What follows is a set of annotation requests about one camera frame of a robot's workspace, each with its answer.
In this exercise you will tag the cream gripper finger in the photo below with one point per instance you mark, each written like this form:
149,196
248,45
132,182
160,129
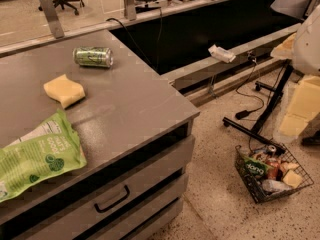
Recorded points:
285,49
300,105

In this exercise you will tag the green soda can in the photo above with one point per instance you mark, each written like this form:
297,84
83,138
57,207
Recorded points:
93,56

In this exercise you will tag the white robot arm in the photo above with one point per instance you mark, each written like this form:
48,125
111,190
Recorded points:
303,49

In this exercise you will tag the grey tilted stand tray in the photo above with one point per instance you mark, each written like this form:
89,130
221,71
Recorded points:
292,8

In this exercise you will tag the black rolling stand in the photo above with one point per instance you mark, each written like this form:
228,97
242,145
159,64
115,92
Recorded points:
277,93

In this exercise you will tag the yellow sponge in basket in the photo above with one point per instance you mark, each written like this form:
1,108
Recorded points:
292,179

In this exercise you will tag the green snack bag in basket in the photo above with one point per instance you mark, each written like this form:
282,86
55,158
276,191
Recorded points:
257,168

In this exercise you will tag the silver pouch in basket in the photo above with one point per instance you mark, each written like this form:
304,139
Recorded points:
274,186

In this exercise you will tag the grey drawer cabinet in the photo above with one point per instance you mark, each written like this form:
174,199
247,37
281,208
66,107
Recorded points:
135,130

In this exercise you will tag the green chip bag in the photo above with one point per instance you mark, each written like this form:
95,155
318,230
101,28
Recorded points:
51,149

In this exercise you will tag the black wire basket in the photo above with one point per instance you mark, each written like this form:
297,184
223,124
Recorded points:
263,153

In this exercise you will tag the grey metal post middle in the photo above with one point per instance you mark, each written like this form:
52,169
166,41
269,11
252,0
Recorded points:
129,10

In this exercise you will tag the grey metal post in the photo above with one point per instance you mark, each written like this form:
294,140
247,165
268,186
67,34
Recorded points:
129,10
52,18

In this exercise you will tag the black drawer handle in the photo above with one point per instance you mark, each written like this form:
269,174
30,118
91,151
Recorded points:
114,202

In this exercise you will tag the grey metal post left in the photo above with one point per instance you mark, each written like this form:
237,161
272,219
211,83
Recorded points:
52,18

